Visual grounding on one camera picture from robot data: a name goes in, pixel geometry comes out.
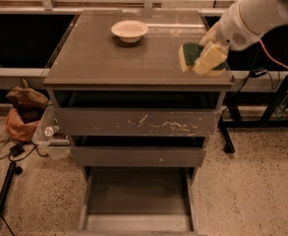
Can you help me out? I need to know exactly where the clear plastic bin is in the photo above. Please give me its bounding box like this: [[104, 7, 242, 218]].
[[32, 105, 71, 159]]

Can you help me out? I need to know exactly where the white bowl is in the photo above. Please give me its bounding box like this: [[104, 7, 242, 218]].
[[111, 21, 148, 43]]

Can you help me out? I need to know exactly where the grey top drawer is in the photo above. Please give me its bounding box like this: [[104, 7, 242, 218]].
[[55, 108, 221, 137]]

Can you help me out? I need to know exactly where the grey middle drawer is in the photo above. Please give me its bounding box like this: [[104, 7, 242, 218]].
[[72, 147, 205, 167]]

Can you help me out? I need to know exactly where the black table frame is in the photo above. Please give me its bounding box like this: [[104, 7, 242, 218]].
[[218, 74, 288, 153]]

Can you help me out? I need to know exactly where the orange cable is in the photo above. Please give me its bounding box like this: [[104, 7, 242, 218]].
[[259, 38, 288, 72]]

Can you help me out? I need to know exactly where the grey open bottom drawer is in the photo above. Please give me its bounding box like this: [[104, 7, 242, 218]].
[[79, 168, 199, 236]]

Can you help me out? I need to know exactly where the orange cloth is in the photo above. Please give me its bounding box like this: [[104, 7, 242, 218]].
[[5, 108, 39, 142]]

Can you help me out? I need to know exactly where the grey drawer cabinet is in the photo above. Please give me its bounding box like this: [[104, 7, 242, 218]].
[[42, 9, 234, 182]]

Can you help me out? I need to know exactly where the black stand leg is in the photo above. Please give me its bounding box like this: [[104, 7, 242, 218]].
[[0, 161, 18, 219]]

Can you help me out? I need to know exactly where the clear plastic bottle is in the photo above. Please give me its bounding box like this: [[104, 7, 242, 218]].
[[44, 125, 60, 138]]

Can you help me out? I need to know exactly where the small black floor adapter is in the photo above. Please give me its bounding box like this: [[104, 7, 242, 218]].
[[10, 144, 25, 157]]

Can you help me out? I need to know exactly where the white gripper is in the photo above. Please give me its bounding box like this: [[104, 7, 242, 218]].
[[192, 1, 261, 76]]

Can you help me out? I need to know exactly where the brown cloth bag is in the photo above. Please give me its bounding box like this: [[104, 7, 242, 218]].
[[6, 78, 49, 123]]

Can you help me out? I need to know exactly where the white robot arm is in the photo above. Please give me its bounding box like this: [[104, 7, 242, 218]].
[[192, 0, 288, 75]]

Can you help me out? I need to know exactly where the black power adapter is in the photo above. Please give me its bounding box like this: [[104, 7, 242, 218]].
[[250, 68, 267, 78]]

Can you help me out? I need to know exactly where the green and yellow sponge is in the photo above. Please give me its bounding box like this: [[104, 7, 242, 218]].
[[179, 42, 226, 76]]

